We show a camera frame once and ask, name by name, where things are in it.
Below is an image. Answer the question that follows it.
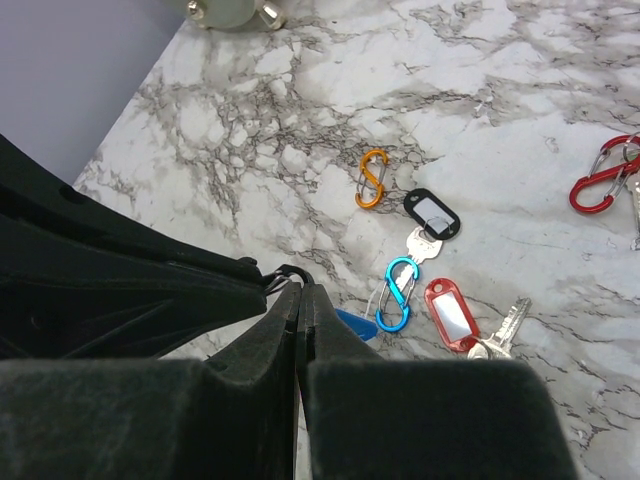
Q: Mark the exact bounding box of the red carabiner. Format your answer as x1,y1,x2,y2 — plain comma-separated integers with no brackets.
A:
569,132,639,215

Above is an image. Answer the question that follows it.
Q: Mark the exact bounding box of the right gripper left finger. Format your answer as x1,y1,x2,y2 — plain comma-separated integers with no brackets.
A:
1,283,302,479

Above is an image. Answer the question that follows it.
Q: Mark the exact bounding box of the red key tag with key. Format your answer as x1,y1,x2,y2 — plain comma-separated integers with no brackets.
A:
424,278,532,360

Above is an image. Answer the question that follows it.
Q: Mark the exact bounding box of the orange carabiner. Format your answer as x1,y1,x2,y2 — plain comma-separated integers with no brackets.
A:
354,149,389,209

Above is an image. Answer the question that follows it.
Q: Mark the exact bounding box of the blue key tag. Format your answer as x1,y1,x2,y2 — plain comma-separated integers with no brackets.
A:
335,309,378,342

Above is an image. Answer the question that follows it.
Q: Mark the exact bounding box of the green key tag with key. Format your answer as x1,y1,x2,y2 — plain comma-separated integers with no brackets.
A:
622,132,640,251

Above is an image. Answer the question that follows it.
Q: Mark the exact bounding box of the round three-drawer storage box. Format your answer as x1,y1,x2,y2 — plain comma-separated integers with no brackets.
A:
167,0,286,30

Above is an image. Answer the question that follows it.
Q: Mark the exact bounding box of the black key tag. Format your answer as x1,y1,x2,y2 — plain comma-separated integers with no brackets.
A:
403,188,461,264

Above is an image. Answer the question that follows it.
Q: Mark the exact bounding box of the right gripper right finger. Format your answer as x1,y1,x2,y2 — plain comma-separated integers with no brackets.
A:
298,284,577,479

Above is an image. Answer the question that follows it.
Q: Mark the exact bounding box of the light blue carabiner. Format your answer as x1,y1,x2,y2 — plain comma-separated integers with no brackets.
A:
375,257,420,333

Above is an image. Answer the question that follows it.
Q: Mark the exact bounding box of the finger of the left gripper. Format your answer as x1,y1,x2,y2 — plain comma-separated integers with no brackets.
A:
1,217,266,359
1,137,263,284

